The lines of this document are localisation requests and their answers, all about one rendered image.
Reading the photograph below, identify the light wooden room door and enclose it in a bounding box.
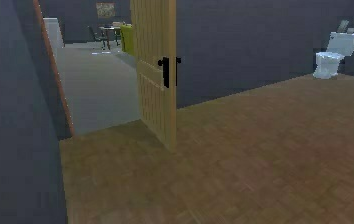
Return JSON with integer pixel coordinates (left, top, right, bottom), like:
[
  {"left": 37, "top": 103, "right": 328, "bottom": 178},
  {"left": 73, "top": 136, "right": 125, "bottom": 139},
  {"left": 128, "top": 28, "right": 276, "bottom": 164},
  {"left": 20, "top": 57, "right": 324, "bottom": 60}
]
[{"left": 129, "top": 0, "right": 178, "bottom": 152}]

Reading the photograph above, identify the yellow-green armchair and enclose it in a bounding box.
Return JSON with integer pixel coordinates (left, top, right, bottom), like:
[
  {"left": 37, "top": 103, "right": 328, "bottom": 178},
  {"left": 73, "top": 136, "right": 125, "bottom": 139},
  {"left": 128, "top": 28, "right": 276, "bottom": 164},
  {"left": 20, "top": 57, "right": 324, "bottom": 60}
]
[{"left": 119, "top": 24, "right": 136, "bottom": 57}]

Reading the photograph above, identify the dark dining table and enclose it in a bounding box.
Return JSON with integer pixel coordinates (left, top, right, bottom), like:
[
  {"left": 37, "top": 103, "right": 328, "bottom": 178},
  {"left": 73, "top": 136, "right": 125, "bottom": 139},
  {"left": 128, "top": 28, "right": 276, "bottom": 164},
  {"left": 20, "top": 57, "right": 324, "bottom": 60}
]
[{"left": 99, "top": 25, "right": 123, "bottom": 51}]

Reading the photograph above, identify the dark chair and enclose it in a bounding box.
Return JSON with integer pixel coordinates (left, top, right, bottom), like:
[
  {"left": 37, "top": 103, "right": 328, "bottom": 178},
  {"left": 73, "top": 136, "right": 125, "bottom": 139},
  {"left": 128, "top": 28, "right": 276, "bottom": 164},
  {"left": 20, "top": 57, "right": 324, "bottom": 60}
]
[{"left": 87, "top": 25, "right": 108, "bottom": 51}]

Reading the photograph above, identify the white cabinet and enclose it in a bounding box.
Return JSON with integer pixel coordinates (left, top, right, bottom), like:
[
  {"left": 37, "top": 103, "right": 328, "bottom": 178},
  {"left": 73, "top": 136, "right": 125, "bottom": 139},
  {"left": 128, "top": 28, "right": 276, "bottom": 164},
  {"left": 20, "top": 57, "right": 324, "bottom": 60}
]
[{"left": 43, "top": 17, "right": 65, "bottom": 60}]

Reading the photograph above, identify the white toilet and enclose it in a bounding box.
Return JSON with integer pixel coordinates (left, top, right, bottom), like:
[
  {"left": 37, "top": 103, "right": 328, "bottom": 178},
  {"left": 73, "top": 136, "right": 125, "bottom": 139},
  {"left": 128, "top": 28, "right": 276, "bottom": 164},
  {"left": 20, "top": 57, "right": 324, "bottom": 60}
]
[{"left": 312, "top": 31, "right": 354, "bottom": 80}]

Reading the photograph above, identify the grey item on toilet tank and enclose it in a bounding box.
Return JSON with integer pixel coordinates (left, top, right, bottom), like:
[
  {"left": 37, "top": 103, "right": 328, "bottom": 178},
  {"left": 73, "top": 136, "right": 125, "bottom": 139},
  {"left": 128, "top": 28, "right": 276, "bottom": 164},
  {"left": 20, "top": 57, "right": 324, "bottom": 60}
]
[{"left": 336, "top": 19, "right": 351, "bottom": 34}]

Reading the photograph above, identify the black door handle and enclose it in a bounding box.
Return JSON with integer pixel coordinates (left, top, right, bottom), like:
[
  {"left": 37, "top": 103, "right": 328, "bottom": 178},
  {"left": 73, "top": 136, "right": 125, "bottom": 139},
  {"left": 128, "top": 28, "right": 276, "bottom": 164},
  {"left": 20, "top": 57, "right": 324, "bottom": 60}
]
[
  {"left": 175, "top": 56, "right": 182, "bottom": 87},
  {"left": 157, "top": 56, "right": 171, "bottom": 89}
]

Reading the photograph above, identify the framed wall picture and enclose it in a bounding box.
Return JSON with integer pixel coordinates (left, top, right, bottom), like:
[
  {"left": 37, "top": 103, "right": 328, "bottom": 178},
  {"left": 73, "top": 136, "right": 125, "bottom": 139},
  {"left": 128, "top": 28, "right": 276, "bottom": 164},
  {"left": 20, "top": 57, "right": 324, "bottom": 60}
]
[{"left": 95, "top": 2, "right": 116, "bottom": 19}]

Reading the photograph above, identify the reddish wooden door frame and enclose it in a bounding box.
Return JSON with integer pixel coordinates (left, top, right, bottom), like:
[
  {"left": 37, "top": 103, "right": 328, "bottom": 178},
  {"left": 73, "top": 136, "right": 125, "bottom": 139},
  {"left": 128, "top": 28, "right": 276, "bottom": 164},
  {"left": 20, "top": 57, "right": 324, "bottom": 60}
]
[{"left": 32, "top": 0, "right": 76, "bottom": 138}]

